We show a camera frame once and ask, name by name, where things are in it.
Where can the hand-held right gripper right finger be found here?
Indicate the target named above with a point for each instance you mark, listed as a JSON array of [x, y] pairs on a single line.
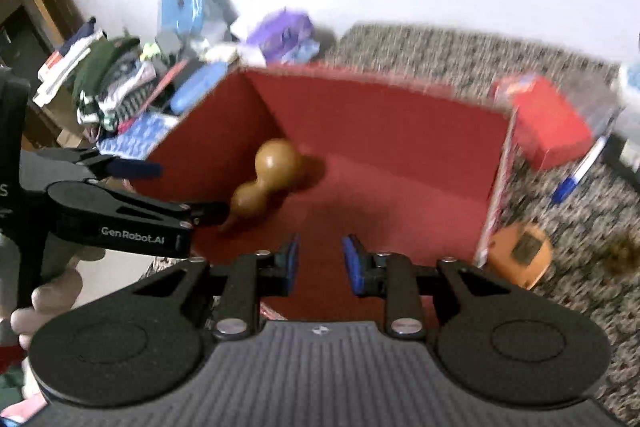
[[352, 267]]

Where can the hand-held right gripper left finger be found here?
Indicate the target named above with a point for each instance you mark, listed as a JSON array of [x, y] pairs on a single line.
[[290, 264]]

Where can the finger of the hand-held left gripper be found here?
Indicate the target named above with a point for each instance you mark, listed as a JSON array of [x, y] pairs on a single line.
[[200, 212], [135, 170]]

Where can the brown wooden gourd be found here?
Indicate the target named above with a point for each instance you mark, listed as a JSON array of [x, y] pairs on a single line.
[[275, 163]]

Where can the large red box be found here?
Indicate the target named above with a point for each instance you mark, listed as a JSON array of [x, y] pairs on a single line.
[[400, 147]]

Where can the person's left hand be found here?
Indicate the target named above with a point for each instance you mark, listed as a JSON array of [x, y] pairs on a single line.
[[52, 299]]

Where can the blue patterned packet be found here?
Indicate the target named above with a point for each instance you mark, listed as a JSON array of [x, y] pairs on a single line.
[[140, 134]]

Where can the pile of striped clothes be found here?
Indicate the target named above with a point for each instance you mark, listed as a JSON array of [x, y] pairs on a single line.
[[125, 97]]

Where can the blue pencil case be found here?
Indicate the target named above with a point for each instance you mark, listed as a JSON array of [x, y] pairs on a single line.
[[200, 87]]

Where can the green knit cloth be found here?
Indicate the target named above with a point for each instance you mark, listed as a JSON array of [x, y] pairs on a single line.
[[102, 62]]

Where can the pile of folded clothes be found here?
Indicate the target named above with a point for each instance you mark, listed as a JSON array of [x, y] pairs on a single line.
[[65, 57]]

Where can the orange round device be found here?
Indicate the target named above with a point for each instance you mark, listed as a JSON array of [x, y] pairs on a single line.
[[505, 257]]

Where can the light blue bag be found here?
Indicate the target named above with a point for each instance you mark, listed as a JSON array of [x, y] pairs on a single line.
[[180, 2]]

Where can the wooden cabinet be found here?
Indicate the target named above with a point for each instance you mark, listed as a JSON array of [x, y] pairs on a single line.
[[30, 7]]

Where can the purple packet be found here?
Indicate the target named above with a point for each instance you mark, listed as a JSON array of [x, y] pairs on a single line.
[[280, 32]]

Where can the small red box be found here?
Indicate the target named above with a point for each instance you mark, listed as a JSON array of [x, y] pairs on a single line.
[[545, 132]]

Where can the patterned blanket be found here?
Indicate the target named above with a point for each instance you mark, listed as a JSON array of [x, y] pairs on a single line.
[[450, 52]]

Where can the blue and white marker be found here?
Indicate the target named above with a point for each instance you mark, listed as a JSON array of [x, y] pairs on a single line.
[[575, 177]]

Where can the brown pinecone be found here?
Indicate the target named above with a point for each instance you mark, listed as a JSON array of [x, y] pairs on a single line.
[[622, 254]]

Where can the clear plastic case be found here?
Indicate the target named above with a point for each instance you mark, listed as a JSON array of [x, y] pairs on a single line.
[[595, 107]]

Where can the black flat box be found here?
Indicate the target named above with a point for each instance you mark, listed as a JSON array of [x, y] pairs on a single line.
[[625, 157]]

